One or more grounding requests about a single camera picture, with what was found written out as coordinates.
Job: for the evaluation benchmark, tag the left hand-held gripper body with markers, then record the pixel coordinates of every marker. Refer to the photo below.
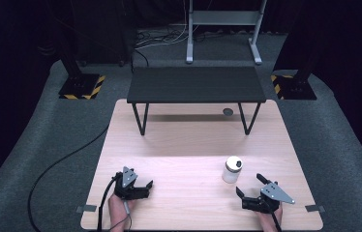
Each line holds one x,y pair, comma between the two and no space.
130,190

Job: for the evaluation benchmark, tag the person's right hand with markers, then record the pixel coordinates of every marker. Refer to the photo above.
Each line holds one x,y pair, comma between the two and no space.
271,216

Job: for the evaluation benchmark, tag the small black metal-legged table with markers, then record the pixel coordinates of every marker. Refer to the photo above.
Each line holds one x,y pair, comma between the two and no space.
195,84

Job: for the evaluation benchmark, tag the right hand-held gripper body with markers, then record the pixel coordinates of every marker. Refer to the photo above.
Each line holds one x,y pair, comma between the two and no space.
266,199

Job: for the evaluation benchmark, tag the white metal stand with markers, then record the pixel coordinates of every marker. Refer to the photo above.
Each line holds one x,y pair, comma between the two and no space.
224,17

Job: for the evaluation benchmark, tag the black striped-base stand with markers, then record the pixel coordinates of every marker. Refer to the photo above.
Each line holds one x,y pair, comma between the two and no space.
80,85
295,87

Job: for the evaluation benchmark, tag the grey tape strip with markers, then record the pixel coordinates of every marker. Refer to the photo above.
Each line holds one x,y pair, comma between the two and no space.
86,208
315,208

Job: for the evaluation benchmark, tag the white plastic bottle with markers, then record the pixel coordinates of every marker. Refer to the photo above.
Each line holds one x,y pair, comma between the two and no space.
231,172

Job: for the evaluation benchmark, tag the person's left hand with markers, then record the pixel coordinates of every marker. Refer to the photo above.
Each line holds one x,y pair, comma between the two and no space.
117,206

